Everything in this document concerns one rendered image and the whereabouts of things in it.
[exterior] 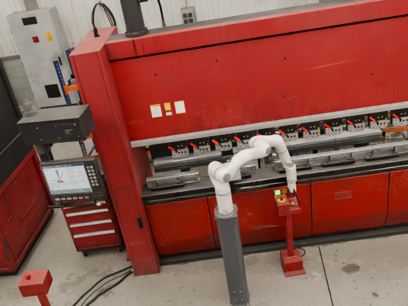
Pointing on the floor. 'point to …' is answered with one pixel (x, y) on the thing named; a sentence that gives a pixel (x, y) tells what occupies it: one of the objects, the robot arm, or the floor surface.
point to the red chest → (94, 223)
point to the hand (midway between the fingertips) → (292, 193)
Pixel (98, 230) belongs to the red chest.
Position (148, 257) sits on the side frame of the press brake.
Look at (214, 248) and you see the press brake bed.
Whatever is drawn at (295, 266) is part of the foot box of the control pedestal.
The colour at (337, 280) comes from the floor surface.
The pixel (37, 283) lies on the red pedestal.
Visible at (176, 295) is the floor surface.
